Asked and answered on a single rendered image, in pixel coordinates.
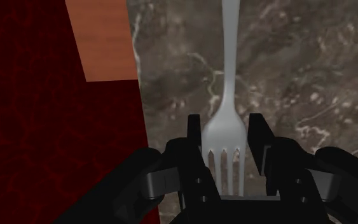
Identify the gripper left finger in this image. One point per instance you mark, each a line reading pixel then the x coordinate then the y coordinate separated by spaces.
pixel 185 173

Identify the white fork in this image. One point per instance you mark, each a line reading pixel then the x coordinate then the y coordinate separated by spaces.
pixel 229 62

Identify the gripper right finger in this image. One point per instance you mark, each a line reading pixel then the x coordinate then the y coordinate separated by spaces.
pixel 287 173

